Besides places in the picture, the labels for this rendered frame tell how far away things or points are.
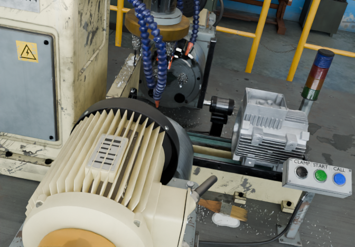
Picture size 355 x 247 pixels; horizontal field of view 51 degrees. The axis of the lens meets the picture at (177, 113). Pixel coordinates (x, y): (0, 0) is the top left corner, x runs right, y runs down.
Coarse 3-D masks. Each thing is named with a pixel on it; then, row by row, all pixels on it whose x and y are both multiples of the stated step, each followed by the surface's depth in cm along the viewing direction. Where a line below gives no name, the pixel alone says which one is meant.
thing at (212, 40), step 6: (210, 42) 117; (216, 42) 117; (210, 48) 118; (210, 54) 119; (210, 60) 120; (210, 66) 121; (204, 72) 122; (204, 78) 124; (204, 84) 125; (204, 90) 126; (204, 96) 127; (198, 102) 129
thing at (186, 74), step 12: (156, 48) 130; (180, 48) 130; (192, 48) 136; (156, 60) 132; (180, 60) 131; (192, 60) 130; (204, 60) 145; (156, 72) 131; (168, 72) 134; (180, 72) 133; (192, 72) 133; (144, 84) 137; (156, 84) 137; (168, 84) 136; (180, 84) 129; (192, 84) 135; (168, 96) 139; (180, 96) 138; (192, 96) 138
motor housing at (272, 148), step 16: (240, 112) 123; (288, 112) 114; (240, 128) 111; (272, 128) 111; (288, 128) 111; (304, 128) 111; (240, 144) 110; (256, 144) 110; (272, 144) 110; (304, 144) 110; (256, 160) 113; (272, 160) 112
